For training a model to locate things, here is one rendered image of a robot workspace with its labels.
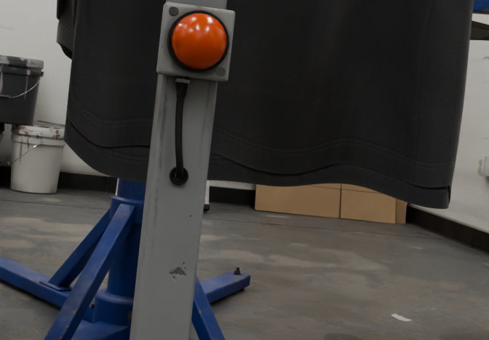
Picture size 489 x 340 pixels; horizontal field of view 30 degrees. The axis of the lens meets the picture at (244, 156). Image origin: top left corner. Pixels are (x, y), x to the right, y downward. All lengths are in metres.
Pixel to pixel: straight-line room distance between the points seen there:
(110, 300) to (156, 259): 1.62
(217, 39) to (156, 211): 0.13
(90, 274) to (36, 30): 3.58
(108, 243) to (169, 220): 1.51
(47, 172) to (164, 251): 4.60
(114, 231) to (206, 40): 1.60
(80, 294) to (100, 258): 0.11
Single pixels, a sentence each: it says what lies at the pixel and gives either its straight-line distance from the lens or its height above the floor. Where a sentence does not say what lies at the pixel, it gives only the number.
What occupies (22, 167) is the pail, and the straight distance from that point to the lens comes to 5.25.
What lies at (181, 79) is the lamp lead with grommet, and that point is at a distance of 0.64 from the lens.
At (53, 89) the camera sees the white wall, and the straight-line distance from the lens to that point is 5.56.
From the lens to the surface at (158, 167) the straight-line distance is 0.65.
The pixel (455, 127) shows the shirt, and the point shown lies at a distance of 1.01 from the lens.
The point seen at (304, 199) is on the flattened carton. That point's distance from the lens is 5.62.
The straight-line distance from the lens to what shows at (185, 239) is 0.66.
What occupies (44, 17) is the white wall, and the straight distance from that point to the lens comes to 5.58.
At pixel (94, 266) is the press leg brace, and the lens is 2.13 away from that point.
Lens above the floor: 0.61
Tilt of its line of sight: 3 degrees down
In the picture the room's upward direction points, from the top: 6 degrees clockwise
